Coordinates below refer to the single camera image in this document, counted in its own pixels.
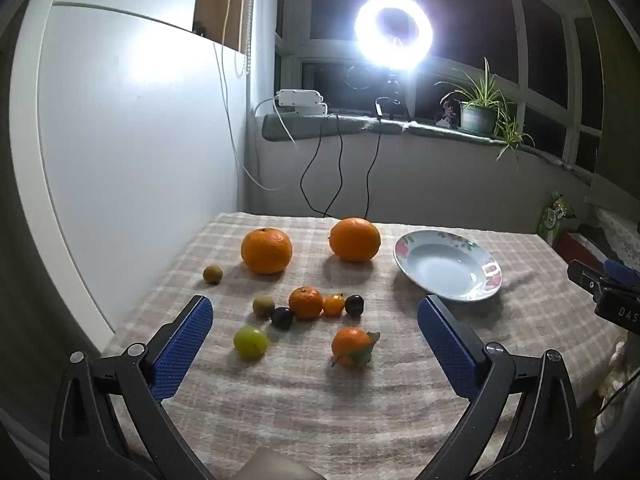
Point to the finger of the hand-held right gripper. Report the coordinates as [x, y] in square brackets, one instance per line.
[621, 273]
[584, 276]

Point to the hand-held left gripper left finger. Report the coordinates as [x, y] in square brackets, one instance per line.
[182, 350]

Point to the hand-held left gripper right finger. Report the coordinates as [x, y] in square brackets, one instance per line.
[447, 347]

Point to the white floral plate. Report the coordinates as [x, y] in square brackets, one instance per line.
[445, 266]

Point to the tangerine with green leaf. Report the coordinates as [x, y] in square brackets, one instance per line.
[350, 345]

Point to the dark purple plum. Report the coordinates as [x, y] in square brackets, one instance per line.
[354, 305]
[282, 318]

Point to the large orange with green stem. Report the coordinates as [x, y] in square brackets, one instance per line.
[266, 252]

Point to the large smooth orange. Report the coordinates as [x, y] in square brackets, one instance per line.
[355, 240]

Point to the red box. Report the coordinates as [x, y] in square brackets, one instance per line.
[575, 247]

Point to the white lace cloth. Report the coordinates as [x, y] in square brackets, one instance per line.
[620, 225]

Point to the white crumpled cloth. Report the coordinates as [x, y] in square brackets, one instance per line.
[615, 375]

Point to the green snack bag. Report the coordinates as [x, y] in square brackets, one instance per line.
[555, 217]

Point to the small brown longan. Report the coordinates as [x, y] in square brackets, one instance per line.
[212, 275]

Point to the small green-brown fruit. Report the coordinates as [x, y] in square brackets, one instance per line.
[263, 306]

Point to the small orange kumquat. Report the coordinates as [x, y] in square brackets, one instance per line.
[333, 305]

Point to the plain tangerine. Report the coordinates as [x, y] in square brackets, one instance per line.
[305, 303]

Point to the checked beige blanket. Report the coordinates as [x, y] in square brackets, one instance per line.
[310, 400]

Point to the potted spider plant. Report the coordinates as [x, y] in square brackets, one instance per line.
[478, 115]

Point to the small figurine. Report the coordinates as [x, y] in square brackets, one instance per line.
[449, 114]

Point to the white cabinet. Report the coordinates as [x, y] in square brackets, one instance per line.
[125, 135]

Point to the grey windowsill cover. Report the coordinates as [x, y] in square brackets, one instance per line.
[350, 127]

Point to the white power strip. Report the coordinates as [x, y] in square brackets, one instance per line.
[300, 99]

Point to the white window frame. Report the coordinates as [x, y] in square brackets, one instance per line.
[522, 35]

